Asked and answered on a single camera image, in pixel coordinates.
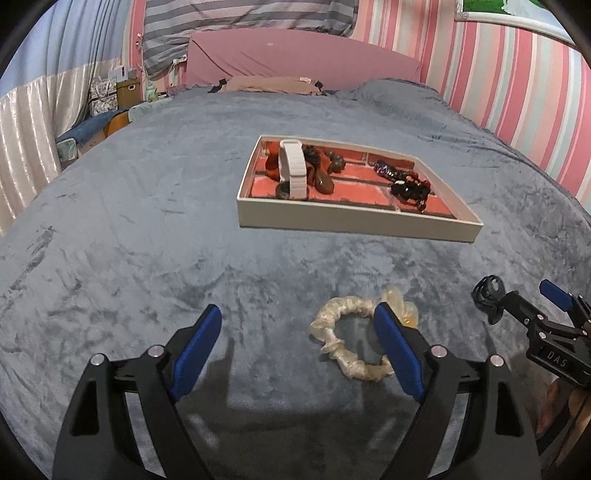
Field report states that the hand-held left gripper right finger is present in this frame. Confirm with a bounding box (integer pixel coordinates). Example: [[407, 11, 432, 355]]
[[373, 301, 543, 480]]

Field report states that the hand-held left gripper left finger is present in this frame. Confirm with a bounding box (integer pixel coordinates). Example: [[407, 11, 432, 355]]
[[52, 304, 223, 480]]

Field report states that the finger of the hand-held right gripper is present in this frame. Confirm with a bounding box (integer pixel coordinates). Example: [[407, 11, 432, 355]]
[[539, 279, 591, 326], [501, 288, 551, 329]]

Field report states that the black coil hair tie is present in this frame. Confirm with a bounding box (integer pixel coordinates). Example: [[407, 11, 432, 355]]
[[471, 274, 507, 322]]

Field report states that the cream satin scrunchie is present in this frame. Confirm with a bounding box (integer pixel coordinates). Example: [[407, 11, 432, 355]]
[[309, 286, 420, 383]]

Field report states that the beige tray with red lining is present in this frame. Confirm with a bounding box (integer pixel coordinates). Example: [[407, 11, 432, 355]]
[[237, 135, 484, 244]]

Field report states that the black scrunchie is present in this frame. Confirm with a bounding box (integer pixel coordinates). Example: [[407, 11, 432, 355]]
[[390, 178, 428, 213]]

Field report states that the brown hair clip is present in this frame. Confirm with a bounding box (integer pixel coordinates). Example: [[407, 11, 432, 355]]
[[308, 166, 335, 195]]

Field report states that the orange scrunchie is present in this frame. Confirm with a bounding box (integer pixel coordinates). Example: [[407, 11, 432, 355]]
[[265, 141, 284, 182]]

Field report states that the brown wooden bead bracelet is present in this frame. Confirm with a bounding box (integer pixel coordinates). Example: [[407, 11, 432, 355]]
[[302, 145, 347, 175]]

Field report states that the white strap watch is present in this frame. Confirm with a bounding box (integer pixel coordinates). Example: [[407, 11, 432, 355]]
[[276, 139, 310, 200]]

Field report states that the grey plush blanket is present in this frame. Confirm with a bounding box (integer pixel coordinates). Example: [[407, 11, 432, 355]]
[[0, 79, 591, 480]]

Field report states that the orange chair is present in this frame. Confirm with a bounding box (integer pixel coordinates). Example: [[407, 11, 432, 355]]
[[103, 110, 131, 138]]

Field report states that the pale green table cover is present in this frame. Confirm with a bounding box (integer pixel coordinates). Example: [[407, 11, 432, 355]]
[[129, 99, 174, 122]]

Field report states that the blue cloth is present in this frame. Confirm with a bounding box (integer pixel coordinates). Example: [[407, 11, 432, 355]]
[[56, 108, 133, 145]]

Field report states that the brown cardboard box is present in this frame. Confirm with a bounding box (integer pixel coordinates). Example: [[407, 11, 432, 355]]
[[115, 78, 140, 108]]

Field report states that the patterned storage bag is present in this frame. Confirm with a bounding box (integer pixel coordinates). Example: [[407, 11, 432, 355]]
[[87, 76, 119, 116]]

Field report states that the tan folded cloth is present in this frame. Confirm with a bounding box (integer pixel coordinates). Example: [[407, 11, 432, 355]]
[[216, 76, 329, 97]]

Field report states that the white framed picture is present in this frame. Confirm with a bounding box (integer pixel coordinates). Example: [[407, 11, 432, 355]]
[[454, 0, 583, 48]]

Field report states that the pink headboard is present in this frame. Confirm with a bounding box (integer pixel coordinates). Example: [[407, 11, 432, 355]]
[[187, 30, 424, 93]]

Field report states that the grey striped pillow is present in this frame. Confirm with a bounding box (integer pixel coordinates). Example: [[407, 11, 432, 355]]
[[141, 0, 360, 77]]

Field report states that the dark purple bead bracelet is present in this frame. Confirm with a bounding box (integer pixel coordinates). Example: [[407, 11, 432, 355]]
[[373, 159, 408, 181]]

